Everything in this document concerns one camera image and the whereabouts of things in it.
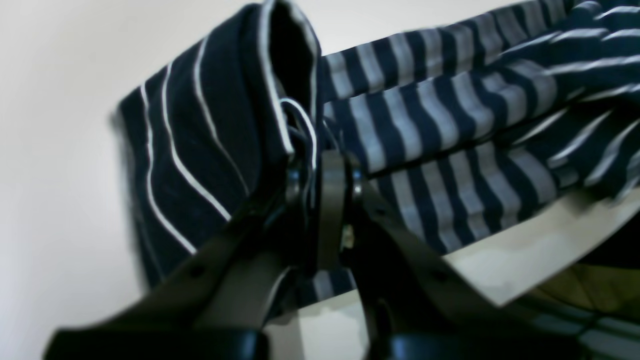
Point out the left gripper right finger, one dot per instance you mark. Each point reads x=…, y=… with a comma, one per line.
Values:
x=416, y=306

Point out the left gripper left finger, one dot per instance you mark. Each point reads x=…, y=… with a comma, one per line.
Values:
x=216, y=304

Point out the navy white striped T-shirt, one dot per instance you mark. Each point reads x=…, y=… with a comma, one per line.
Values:
x=466, y=129

